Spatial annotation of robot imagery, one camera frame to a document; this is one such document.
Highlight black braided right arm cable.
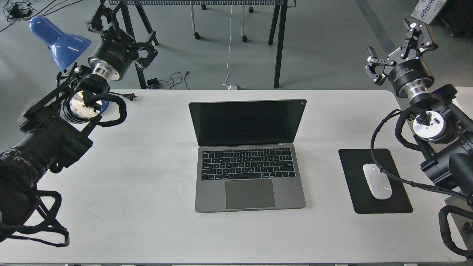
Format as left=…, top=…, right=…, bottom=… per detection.
left=370, top=109, right=473, bottom=202

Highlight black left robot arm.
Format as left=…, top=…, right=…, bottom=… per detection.
left=0, top=0, right=158, bottom=247

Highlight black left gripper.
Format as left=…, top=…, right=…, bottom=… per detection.
left=86, top=2, right=158, bottom=81

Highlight white wheeled cart legs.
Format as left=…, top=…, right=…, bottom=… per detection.
left=190, top=0, right=255, bottom=43

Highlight black trestle table background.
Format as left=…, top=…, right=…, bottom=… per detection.
left=125, top=0, right=292, bottom=89

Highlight black mouse pad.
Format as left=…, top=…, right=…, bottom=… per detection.
left=338, top=149, right=413, bottom=214

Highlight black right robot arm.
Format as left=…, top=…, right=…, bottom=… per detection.
left=364, top=19, right=473, bottom=207

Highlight white hanging cable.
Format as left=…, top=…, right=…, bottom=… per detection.
left=222, top=5, right=244, bottom=90

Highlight black cable bundle on floor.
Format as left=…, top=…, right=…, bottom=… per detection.
left=0, top=0, right=84, bottom=33

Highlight grey open laptop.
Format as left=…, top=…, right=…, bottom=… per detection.
left=188, top=99, right=306, bottom=213

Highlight black lamp power plug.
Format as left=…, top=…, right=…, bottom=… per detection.
left=108, top=91, right=137, bottom=101

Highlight blue desk lamp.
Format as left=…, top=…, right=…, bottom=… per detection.
left=29, top=16, right=110, bottom=113

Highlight black power adapter with cable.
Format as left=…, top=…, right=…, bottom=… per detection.
left=146, top=71, right=190, bottom=90

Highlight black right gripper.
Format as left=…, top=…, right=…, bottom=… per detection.
left=364, top=18, right=439, bottom=98

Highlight white cardboard box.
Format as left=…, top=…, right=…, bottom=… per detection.
left=411, top=0, right=448, bottom=25

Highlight white computer mouse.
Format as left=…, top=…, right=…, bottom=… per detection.
left=362, top=163, right=392, bottom=200

